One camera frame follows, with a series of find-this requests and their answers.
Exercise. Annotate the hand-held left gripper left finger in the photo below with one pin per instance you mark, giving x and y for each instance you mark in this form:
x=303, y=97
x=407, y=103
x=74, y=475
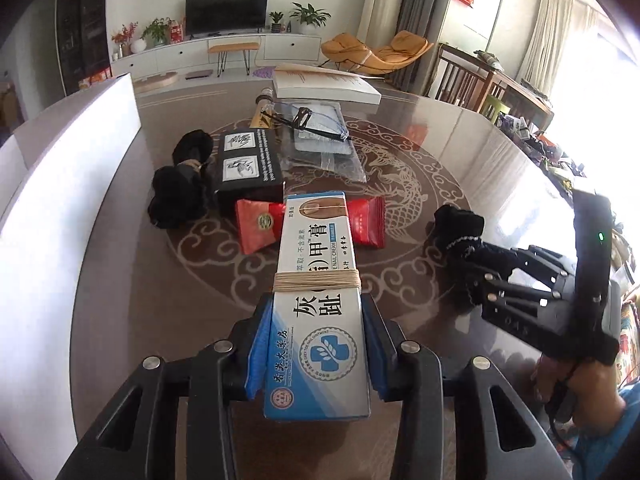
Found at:
x=257, y=360

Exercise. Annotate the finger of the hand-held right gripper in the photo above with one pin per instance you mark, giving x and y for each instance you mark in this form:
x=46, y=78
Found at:
x=515, y=315
x=520, y=260

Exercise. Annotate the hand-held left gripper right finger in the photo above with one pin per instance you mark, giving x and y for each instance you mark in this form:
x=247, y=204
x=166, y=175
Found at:
x=377, y=360

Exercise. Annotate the black cloth piece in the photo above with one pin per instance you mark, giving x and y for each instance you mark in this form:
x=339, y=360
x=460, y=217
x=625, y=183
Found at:
x=457, y=227

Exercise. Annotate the blue white ointment box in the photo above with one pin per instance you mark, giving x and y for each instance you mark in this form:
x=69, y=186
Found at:
x=317, y=310

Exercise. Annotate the red snack packet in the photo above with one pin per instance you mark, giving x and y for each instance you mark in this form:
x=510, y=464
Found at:
x=367, y=222
x=257, y=227

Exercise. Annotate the black fuzzy socks bundle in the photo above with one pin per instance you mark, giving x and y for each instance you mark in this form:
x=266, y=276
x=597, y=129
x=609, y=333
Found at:
x=180, y=185

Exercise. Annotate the black box with pictures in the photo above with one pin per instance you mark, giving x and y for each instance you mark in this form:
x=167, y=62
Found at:
x=245, y=165

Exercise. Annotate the grey blue packet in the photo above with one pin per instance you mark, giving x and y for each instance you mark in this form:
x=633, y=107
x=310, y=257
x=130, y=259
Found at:
x=320, y=132

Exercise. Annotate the black eyeglasses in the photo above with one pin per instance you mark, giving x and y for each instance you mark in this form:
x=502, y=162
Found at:
x=302, y=117

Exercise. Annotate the person's right forearm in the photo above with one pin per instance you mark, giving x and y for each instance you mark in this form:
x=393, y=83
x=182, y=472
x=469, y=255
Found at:
x=612, y=440

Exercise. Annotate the person's right hand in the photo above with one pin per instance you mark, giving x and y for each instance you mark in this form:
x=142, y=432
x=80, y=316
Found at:
x=580, y=390

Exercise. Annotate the cluttered wooden side table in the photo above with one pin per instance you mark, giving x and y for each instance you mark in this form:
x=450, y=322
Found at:
x=525, y=100

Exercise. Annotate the dark wooden chair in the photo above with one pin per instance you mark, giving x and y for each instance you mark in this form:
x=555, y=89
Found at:
x=465, y=80

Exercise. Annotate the clear plastic bag with device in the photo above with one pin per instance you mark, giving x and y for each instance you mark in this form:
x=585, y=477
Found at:
x=330, y=160

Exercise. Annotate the sheer white curtain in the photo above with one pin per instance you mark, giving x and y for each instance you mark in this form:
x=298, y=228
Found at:
x=555, y=40

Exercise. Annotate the orange lounge chair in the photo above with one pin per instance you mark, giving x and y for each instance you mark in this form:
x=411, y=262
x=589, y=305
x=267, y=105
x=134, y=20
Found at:
x=380, y=55

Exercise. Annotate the white book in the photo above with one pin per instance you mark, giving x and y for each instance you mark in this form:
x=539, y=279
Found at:
x=325, y=82

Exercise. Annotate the grey curtain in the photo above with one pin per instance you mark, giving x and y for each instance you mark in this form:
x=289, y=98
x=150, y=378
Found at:
x=425, y=10

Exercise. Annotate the white television cabinet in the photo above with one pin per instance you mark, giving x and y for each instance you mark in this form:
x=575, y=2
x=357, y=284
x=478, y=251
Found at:
x=200, y=55

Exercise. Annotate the wooden bench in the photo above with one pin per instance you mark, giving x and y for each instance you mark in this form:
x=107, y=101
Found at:
x=234, y=46

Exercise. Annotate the large leafy potted plant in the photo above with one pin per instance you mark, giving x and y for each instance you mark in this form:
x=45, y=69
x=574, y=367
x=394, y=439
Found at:
x=309, y=17

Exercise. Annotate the red gift box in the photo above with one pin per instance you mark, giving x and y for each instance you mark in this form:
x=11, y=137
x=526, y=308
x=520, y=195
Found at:
x=176, y=32

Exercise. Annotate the small potted plant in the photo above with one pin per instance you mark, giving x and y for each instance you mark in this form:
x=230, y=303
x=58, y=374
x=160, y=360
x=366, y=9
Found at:
x=276, y=21

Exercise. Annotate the green potted plant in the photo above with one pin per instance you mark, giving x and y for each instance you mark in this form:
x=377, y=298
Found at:
x=157, y=30

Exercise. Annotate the orange flowers in white vase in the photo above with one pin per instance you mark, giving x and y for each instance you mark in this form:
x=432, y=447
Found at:
x=127, y=40

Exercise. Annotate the black television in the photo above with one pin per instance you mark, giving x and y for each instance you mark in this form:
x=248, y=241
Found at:
x=226, y=12

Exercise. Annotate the dark bookshelf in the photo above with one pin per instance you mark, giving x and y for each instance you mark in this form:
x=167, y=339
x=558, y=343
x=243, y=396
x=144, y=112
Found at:
x=82, y=25

